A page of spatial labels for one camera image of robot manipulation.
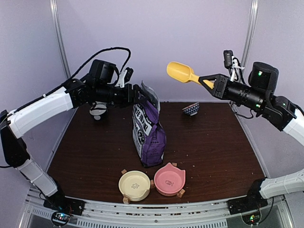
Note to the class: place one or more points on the wooden block front left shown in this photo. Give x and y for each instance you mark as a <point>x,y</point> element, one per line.
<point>126,200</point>

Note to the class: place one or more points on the wooden block front right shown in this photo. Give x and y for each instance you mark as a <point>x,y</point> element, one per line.
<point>181,193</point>

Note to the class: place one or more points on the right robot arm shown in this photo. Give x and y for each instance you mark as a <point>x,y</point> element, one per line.
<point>259,96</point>

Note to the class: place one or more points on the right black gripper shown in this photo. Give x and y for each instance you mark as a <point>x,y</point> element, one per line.
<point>220,84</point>

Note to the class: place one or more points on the right aluminium frame post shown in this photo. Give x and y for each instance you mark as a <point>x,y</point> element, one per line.
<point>250,31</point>

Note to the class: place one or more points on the yellow plastic scoop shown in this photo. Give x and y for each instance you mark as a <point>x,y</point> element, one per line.
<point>182,73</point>

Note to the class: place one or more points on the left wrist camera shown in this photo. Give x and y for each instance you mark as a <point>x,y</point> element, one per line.
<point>124,77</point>

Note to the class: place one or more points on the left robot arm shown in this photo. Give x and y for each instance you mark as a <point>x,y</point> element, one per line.
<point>95,89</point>

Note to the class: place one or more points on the front aluminium rail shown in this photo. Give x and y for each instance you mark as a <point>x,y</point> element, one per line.
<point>209,214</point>

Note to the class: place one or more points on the blue zigzag patterned bowl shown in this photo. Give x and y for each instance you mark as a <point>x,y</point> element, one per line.
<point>192,109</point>

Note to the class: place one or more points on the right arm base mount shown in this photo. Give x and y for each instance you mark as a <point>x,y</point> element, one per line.
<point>252,201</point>

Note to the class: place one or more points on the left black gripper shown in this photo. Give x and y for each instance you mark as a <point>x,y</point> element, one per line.
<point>132,99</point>

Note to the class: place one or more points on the left aluminium frame post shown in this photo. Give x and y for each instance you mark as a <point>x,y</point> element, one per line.
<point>58,32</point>

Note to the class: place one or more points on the aluminium frame post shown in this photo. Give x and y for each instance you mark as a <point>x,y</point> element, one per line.
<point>250,31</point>
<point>58,32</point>

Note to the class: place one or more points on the purple puppy food bag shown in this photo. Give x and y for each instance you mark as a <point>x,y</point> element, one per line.
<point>149,136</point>

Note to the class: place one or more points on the dark blue white bowl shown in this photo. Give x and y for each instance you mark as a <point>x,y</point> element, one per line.
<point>98,113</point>

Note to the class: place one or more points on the left circuit board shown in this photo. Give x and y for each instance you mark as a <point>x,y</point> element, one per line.
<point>60,219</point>

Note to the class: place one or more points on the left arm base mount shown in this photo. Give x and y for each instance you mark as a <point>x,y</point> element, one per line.
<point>61,203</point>

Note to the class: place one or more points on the circuit board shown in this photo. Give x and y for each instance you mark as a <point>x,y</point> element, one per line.
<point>251,219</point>
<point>60,219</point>

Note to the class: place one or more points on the pink cat-ear pet bowl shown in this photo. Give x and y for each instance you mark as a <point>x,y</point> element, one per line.
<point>169,180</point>

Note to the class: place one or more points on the right circuit board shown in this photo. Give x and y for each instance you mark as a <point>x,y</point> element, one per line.
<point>251,219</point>

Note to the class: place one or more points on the cream pet bowl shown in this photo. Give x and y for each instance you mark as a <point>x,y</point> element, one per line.
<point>134,185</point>

